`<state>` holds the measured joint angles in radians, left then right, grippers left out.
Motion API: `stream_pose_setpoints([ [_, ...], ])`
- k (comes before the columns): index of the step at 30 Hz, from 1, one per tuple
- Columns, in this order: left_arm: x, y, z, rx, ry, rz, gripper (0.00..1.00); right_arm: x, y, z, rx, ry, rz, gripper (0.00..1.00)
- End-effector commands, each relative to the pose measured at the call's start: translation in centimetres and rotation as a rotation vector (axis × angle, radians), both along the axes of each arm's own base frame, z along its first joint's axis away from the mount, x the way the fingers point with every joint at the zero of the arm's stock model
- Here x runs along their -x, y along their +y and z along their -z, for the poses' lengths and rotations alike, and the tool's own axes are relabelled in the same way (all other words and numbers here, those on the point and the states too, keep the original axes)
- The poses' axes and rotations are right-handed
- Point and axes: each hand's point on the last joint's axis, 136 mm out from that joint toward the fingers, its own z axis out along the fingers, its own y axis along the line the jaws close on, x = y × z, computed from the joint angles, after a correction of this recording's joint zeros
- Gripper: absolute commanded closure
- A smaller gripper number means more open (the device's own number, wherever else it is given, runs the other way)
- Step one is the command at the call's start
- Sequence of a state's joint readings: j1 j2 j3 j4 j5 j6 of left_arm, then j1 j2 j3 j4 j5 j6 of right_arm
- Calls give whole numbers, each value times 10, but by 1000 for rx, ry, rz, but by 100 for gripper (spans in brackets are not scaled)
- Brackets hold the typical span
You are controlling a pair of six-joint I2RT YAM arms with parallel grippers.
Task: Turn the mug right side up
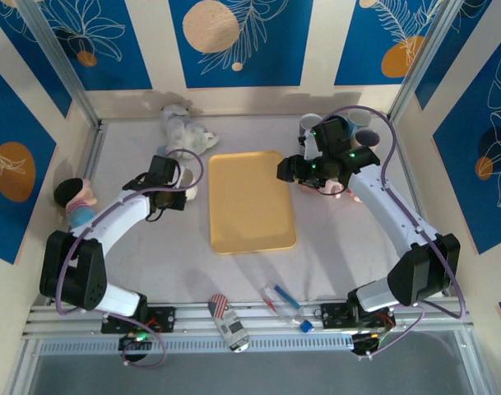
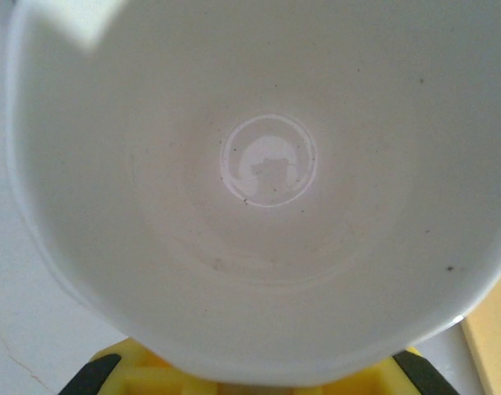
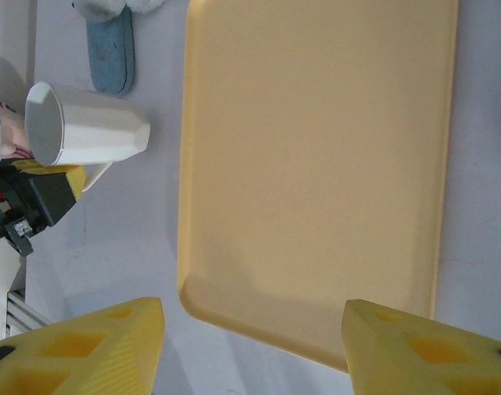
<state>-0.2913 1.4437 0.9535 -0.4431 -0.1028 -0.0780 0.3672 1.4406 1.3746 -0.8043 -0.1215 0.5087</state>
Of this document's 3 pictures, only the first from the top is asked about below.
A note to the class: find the pale pink tall mug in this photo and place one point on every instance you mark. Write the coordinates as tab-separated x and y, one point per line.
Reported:
314	188

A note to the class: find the grey mug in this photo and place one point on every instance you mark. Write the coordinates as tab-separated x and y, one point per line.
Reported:
367	136

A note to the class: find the dark blue mug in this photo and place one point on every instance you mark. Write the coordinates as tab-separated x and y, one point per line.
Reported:
342	120

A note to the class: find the light blue patterned mug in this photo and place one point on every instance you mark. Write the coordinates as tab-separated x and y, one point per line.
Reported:
309	121

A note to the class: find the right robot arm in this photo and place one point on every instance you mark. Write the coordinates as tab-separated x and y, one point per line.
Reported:
381	205

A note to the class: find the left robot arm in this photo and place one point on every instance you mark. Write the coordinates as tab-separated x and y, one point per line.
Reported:
118	216

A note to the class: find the grey plush toy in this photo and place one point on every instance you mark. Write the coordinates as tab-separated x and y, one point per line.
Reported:
192	138

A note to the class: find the yellow plastic tray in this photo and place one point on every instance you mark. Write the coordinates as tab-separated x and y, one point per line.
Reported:
250	205

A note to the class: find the black-haired doll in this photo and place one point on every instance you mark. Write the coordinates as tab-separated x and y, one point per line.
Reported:
81	214

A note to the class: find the blue toothbrush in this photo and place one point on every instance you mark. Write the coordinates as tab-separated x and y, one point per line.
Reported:
287	297

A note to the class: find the red toothbrush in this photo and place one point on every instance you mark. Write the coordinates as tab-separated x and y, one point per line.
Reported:
270	304

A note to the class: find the clear plastic bottle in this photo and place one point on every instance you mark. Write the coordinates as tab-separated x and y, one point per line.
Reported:
289	317

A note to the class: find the flag patterned pouch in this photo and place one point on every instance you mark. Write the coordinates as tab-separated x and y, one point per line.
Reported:
218	306

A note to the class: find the white labelled can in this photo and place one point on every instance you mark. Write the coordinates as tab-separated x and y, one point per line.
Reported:
233	329

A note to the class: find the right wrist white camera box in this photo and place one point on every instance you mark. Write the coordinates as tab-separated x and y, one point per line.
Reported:
309	148

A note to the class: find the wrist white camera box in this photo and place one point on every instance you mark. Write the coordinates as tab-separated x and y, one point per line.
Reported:
309	148
191	193

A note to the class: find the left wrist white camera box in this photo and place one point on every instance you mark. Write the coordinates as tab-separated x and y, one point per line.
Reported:
191	193

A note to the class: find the aluminium table side rail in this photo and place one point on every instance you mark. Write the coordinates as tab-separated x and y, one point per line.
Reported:
94	148
402	154

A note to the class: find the aluminium frame post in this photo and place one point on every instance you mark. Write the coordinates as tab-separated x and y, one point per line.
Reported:
420	61
70	78

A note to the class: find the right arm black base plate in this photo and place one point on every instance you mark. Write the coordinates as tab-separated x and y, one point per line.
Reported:
331	316

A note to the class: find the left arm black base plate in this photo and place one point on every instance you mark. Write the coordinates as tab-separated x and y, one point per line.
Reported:
168	320

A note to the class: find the aluminium mounting rail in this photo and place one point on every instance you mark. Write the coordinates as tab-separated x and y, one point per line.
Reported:
192	319

